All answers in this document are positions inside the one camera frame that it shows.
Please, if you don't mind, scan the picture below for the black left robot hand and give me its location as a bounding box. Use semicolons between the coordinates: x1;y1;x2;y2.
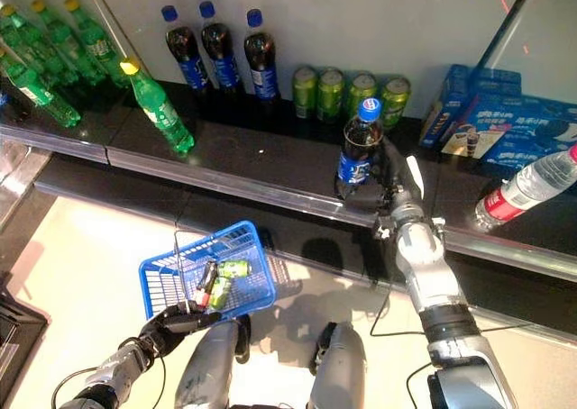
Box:
137;303;222;359

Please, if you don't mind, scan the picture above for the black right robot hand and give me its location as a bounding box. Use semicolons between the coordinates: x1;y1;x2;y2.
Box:
344;134;426;213

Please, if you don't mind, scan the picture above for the dark cola bottle blue cap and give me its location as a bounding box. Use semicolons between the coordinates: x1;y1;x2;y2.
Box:
197;1;241;95
160;5;210;95
243;8;281;105
334;97;386;199

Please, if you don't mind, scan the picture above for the blue plastic shopping basket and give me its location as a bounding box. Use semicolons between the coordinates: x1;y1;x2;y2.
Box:
138;220;278;323

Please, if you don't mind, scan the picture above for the dark cola bottle red cap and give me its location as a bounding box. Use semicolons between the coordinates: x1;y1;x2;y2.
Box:
194;262;220;306

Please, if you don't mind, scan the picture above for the green drink can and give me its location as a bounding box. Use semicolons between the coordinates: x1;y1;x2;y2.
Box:
380;76;413;131
215;259;251;278
345;71;380;123
292;66;319;120
206;276;234;312
316;68;346;124

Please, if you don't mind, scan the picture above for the silver left robot leg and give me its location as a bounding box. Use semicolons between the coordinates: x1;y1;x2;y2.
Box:
174;314;252;409

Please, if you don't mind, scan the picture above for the silver robot leg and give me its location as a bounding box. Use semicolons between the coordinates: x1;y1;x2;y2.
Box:
174;314;252;409
308;322;369;409

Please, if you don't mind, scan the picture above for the blue cream cookie box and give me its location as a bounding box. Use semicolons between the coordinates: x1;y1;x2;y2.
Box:
418;64;475;151

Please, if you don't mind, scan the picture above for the small water bottle red cap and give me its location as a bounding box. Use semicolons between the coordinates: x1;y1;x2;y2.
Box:
473;142;577;232

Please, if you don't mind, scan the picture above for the blue sandwich cookie box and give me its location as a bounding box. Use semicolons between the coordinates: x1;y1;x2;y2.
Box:
482;133;577;169
440;92;577;159

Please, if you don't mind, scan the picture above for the black low display base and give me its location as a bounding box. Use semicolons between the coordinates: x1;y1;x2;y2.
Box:
0;271;50;409

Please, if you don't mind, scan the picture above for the silver right robot leg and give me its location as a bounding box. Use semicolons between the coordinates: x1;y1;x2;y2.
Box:
308;322;369;409

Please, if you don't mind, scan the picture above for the green soda bottle yellow cap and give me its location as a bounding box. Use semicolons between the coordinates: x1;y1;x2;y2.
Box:
0;4;78;88
63;0;133;89
119;59;197;155
30;0;107;86
0;48;83;129

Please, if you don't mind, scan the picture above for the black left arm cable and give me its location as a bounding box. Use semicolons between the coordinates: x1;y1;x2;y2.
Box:
50;352;168;409

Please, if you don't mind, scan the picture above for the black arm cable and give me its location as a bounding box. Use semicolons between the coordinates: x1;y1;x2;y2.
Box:
50;352;168;409
370;286;519;409

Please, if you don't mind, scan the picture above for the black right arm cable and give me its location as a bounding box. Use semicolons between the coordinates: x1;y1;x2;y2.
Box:
370;286;519;409

